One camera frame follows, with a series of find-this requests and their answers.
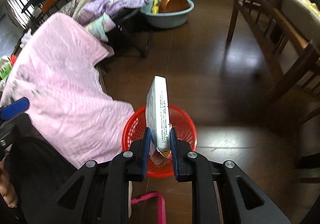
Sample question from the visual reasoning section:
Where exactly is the white green plastic bag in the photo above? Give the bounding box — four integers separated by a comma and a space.
0, 55, 17, 80

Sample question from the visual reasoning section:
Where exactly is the white printed box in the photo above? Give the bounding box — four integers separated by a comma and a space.
145, 76, 171, 158

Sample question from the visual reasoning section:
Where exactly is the white tissue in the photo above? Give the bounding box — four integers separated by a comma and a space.
20, 28, 32, 48

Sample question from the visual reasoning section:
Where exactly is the red plastic trash basket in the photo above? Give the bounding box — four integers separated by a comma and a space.
121, 105, 197, 178

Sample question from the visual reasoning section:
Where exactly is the left hand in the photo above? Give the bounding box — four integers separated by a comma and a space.
0, 160, 18, 208

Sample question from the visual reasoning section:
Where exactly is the pink bed sheet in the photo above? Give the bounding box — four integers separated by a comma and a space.
1, 13, 134, 168

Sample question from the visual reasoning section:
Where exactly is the pink plastic stool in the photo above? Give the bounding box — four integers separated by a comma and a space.
131, 191, 167, 224

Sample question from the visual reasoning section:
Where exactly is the black metal chair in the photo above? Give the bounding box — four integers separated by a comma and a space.
9, 0, 67, 30

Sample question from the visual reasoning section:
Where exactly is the floral quilt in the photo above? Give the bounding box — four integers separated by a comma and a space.
59, 0, 81, 17

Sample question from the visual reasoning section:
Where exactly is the light blue wash basin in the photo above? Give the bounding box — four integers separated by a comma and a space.
140, 0, 195, 29

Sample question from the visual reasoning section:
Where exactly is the wooden chair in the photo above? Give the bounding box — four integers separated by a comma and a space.
226, 0, 320, 185

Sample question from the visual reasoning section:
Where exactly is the copper bowl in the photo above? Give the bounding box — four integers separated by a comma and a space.
159, 0, 190, 13

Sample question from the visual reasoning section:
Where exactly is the purple folded blanket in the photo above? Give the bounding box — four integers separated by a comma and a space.
75, 0, 147, 42

